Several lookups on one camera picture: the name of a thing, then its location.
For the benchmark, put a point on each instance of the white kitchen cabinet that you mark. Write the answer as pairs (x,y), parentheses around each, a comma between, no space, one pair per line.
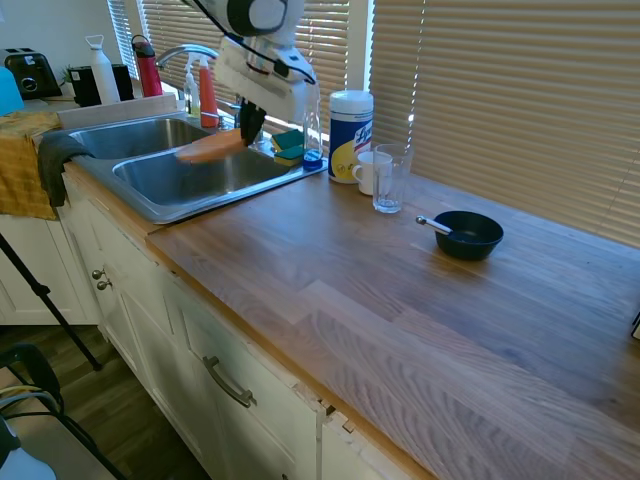
(175,340)

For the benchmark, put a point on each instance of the orange plastic plate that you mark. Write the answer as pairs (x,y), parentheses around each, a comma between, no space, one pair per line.
(210,149)

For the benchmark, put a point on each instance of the Lysol wipes canister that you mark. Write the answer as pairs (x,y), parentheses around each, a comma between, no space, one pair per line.
(350,135)

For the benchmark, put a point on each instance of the black cart frame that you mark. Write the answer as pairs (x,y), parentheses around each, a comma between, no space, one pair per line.
(35,380)

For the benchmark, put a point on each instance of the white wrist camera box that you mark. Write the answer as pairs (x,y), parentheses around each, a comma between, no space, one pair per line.
(295,67)

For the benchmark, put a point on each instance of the black countertop appliance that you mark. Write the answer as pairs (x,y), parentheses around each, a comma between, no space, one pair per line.
(82,87)

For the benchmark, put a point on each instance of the black toaster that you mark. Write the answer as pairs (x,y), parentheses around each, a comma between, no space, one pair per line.
(30,75)

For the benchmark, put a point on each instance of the green yellow sponge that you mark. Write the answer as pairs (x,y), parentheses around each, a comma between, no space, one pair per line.
(287,140)
(289,156)

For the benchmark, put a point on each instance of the light blue plastic object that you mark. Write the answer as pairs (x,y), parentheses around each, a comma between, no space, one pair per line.
(9,95)

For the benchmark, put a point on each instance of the metal spoon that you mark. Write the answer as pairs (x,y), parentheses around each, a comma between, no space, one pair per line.
(435,226)

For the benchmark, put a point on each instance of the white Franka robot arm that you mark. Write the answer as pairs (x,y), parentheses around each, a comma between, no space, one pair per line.
(250,15)

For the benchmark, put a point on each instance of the clear drinking glass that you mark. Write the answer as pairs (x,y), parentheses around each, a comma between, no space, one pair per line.
(395,185)

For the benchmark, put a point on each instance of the dark blue bowl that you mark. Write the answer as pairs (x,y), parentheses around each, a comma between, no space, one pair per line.
(467,242)

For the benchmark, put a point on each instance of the chrome faucet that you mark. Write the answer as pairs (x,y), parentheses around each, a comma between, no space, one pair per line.
(185,51)

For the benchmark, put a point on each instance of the clear dish soap bottle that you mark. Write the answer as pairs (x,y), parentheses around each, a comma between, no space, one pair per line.
(313,140)

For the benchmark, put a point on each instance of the orange soap bottle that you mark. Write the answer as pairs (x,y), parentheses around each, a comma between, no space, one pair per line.
(208,97)

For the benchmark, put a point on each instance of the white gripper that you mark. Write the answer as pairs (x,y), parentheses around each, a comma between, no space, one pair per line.
(260,82)

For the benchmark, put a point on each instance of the grey dish cloth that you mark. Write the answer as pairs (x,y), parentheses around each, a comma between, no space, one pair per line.
(55,160)

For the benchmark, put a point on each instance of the wide wooden window blind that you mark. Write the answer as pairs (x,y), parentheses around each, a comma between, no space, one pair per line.
(500,90)

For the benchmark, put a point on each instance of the red water bottle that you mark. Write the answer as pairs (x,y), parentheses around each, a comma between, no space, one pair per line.
(149,72)

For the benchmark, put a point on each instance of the stainless steel double sink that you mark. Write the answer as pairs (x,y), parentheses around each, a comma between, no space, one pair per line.
(200,175)

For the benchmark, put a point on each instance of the small window blind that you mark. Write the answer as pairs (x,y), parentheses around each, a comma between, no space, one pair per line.
(122,35)

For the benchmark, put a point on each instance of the clear spray bottle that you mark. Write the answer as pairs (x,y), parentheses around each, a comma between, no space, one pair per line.
(191,95)

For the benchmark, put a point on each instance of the black object at counter edge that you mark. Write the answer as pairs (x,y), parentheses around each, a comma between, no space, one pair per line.
(636,327)

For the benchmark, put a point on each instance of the black tripod leg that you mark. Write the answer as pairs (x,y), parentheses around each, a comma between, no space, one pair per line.
(55,312)

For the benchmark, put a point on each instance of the white water bottle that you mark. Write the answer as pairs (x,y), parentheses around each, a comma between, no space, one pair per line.
(104,75)

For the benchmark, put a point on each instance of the yellow patterned towel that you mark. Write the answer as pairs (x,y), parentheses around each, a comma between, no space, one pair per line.
(20,160)

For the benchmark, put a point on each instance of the white mug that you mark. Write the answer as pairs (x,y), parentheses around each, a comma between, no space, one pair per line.
(365,175)

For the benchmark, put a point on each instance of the round metal cabinet knob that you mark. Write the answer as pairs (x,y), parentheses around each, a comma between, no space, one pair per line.
(98,274)
(104,285)

